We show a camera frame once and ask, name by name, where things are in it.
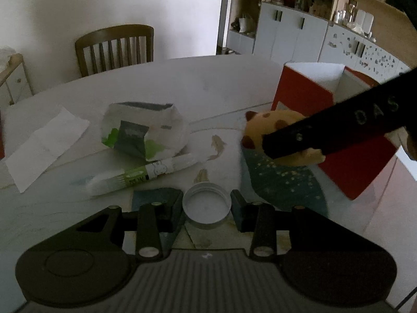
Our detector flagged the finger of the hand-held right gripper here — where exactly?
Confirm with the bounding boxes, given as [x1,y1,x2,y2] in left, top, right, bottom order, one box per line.
[261,112,326,160]

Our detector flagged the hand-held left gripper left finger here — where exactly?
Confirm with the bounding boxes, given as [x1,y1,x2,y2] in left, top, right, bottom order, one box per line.
[75,187,185,262]

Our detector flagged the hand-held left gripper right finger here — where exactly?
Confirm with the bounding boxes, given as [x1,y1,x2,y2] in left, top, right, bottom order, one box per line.
[230,189,330,262]

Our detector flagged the tan plush toy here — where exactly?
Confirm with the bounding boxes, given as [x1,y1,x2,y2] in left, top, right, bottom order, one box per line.
[240,109,327,167]

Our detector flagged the white jar lid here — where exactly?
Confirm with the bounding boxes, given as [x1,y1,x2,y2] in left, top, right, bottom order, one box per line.
[182,182,232,230]

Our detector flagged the red and white cardboard box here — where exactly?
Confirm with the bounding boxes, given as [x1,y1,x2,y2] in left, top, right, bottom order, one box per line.
[271,61,397,202]

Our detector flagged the fish print table mat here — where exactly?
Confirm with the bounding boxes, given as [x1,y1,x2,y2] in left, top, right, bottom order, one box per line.
[130,117,330,249]

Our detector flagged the white and green wrapped roll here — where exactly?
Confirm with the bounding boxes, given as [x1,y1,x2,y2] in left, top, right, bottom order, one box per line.
[85,154,198,198]

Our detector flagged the white speckled cabinet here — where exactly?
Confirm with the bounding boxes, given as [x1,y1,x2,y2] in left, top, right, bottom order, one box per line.
[317,23,412,83]

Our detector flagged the white and green plastic bag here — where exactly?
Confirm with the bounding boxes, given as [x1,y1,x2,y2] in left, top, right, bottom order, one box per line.
[100,102,188,161]

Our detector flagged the white canister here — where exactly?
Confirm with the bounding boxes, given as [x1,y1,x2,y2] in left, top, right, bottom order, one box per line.
[353,10,374,35]

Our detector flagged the white paper sheet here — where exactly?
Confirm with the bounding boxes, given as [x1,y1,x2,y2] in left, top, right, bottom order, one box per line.
[4,105,91,194]

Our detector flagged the brown wooden chair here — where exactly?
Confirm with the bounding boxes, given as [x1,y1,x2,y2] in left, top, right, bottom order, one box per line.
[75,24,155,78]

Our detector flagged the small white wood-trim cabinet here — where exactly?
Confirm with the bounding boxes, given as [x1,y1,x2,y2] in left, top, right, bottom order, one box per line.
[0,53,34,105]

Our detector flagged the white cabinet with black handles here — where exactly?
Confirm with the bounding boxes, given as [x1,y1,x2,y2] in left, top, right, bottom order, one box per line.
[255,2,328,65]

